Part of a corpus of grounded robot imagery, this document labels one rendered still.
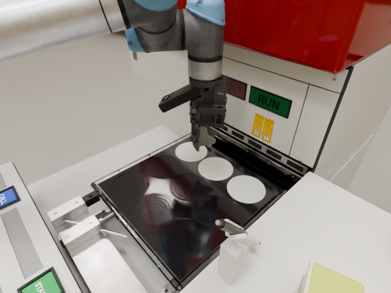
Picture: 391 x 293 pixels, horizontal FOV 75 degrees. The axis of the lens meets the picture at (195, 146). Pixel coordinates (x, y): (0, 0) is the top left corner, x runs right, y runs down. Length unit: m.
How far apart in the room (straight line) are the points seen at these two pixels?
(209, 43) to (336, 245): 0.45
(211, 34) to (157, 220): 0.42
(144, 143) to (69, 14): 0.65
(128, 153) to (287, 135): 0.55
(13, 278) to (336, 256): 0.55
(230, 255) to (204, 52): 0.37
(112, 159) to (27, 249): 0.44
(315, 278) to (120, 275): 0.36
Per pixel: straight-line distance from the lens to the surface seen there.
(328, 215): 0.60
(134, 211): 0.65
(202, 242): 0.58
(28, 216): 0.64
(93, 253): 0.63
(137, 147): 0.97
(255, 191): 0.69
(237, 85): 0.71
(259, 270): 0.49
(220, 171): 0.73
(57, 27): 0.42
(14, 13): 0.43
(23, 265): 0.58
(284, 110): 0.65
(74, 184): 0.88
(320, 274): 0.44
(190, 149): 0.81
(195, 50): 0.54
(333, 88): 0.59
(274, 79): 0.64
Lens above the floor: 1.39
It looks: 37 degrees down
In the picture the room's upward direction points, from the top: straight up
